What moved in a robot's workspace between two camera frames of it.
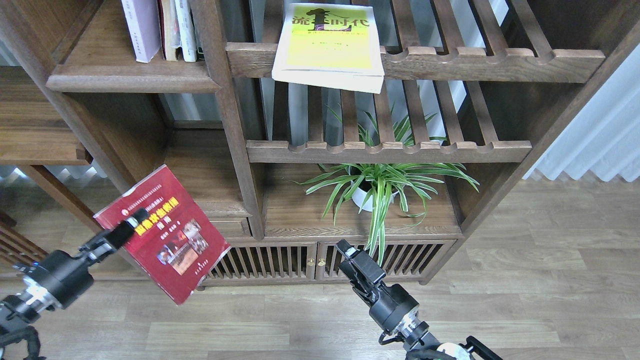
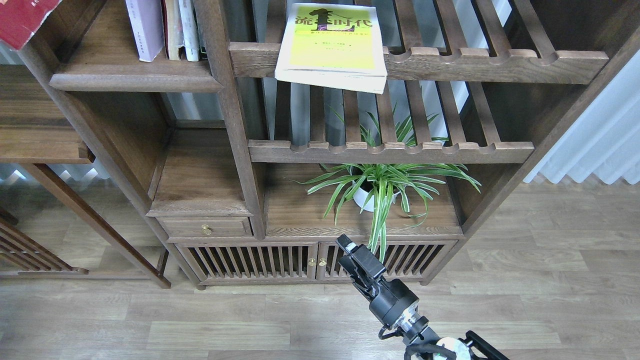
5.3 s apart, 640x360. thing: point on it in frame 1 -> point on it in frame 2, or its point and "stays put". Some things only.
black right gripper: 390,304 stays put
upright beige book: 171,28 stays put
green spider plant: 372,184 stays put
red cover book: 178,246 -> 20,19
